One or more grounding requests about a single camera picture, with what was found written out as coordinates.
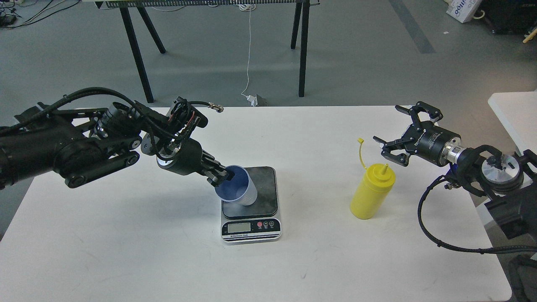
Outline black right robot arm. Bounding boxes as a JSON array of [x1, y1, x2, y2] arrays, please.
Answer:
[[373, 102, 537, 254]]

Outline white power adapter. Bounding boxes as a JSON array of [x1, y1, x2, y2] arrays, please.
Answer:
[[247, 94, 268, 107]]

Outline white cardboard box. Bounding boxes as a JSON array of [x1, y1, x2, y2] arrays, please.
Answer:
[[445, 0, 485, 23]]

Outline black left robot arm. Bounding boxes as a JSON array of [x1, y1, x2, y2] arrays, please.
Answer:
[[0, 87, 235, 189]]

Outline yellow squeeze bottle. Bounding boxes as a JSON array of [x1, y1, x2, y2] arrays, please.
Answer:
[[349, 138, 396, 220]]

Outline silver digital kitchen scale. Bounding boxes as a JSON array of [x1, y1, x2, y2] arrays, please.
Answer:
[[221, 166, 282, 245]]

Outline black trestle table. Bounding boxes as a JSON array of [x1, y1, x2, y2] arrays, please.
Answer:
[[93, 0, 320, 104]]

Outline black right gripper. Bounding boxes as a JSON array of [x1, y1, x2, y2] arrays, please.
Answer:
[[373, 102, 461, 167]]

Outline blue plastic cup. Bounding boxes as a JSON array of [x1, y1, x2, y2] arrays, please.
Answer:
[[215, 166, 258, 206]]

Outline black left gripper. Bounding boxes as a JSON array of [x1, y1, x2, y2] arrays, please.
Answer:
[[157, 139, 235, 187]]

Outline white hanging cable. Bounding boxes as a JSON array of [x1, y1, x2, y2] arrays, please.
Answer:
[[240, 3, 257, 99]]

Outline black floor cables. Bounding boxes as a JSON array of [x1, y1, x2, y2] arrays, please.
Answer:
[[0, 0, 80, 30]]

